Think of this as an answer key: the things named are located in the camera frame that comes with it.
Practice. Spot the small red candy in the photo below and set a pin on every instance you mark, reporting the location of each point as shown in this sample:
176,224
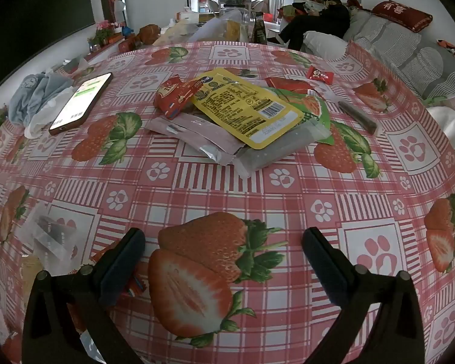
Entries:
318,74

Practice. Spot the pink flower bouquet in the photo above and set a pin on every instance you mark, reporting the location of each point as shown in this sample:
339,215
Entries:
100,32

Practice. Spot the flat red packet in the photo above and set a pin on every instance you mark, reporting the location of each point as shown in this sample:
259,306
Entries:
284,83

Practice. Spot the smartphone with lit screen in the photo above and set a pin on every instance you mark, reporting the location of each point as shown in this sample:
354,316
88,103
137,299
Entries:
79,102

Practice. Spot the dark snack stick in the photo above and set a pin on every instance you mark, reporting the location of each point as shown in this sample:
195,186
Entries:
358,115

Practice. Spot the red snack packet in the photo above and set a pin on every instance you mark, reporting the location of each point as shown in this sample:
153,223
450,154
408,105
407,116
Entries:
174,96

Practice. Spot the clear plastic bag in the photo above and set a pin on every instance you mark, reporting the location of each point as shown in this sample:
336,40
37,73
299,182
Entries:
189,32

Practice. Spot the green strawberry snack packet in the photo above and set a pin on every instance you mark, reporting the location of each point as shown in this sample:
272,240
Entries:
313,104

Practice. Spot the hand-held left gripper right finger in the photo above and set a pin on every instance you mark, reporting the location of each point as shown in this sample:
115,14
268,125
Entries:
326,265

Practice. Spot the crumpled blue-grey cloth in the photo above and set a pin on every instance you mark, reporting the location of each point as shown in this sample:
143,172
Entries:
34,94

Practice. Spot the pink snack packet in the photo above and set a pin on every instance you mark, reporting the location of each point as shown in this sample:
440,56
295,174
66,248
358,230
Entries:
197,132

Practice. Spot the grey striped sofa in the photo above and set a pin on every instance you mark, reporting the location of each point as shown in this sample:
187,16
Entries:
402,49

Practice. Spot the white crumpled cloth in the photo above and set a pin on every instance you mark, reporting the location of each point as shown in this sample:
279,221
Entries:
449,125

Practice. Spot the clear lidded jar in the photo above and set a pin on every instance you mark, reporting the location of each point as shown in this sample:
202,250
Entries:
233,11

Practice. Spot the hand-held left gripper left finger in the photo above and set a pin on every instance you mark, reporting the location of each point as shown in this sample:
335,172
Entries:
121,265

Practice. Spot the dark glass bottle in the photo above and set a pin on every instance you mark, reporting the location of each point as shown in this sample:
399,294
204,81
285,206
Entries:
258,30

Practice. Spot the large yellow snack packet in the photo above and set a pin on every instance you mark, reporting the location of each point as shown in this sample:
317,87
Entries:
242,110

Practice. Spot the red embroidered pillow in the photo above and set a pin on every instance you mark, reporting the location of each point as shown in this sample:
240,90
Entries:
402,15

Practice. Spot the black television screen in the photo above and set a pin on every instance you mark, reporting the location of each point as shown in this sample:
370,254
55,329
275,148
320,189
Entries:
30,15

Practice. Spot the white pillow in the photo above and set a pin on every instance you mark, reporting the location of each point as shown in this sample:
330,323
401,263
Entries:
322,43

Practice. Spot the brown paper bag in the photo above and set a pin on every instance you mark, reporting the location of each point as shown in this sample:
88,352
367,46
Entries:
148,34

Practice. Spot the strawberry print checked tablecloth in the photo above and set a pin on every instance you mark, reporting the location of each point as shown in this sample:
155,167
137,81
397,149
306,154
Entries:
212,193

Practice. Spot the transparent plastic packet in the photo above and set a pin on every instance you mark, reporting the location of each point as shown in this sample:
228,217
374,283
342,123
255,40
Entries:
49,231

